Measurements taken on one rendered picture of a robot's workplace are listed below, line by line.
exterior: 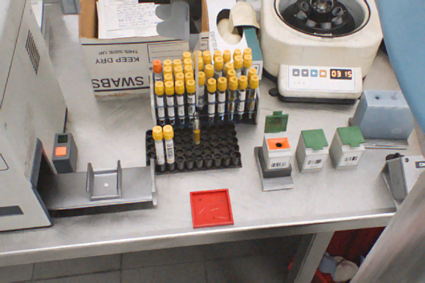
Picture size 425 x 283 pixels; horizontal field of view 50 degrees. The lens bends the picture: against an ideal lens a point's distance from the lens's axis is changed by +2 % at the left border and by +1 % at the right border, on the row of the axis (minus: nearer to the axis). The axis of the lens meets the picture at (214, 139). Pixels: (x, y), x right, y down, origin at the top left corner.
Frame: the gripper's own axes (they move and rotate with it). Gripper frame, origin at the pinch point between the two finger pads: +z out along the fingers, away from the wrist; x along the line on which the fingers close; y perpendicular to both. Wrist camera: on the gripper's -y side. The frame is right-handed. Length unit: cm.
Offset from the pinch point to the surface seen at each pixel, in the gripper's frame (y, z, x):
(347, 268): -46, 91, -1
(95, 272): 35, 113, -17
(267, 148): -11.5, 18.3, 6.2
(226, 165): -5.1, 25.2, 4.1
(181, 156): 3.0, 23.5, 2.7
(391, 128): -36.0, 21.8, 0.9
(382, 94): -33.5, 15.9, -2.3
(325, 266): -39, 91, -2
